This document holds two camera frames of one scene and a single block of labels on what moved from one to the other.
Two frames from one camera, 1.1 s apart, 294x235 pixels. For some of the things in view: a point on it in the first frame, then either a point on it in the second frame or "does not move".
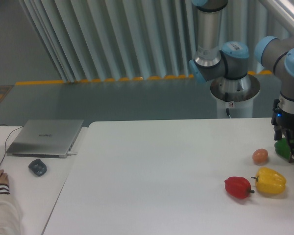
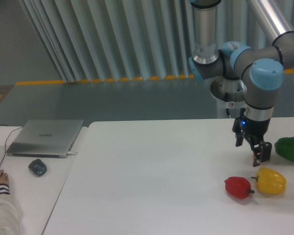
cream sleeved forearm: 5,217 does not move
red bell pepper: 238,187 does not move
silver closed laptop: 45,138 does not move
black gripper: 291,124 -> 254,131
